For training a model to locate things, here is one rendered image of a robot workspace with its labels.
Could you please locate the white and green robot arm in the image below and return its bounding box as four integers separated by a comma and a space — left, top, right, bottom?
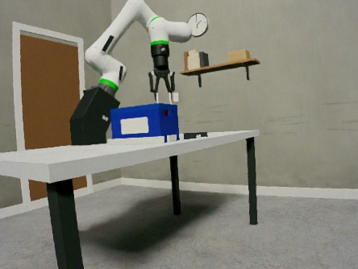
85, 0, 192, 97

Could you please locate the blue crate with dividers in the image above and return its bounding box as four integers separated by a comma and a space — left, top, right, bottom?
111, 103, 180, 143

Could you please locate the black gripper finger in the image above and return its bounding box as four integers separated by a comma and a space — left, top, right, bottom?
164, 70, 175, 105
148, 71, 161, 103

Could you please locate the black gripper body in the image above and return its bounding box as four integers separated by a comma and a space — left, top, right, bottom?
153, 56, 170, 78

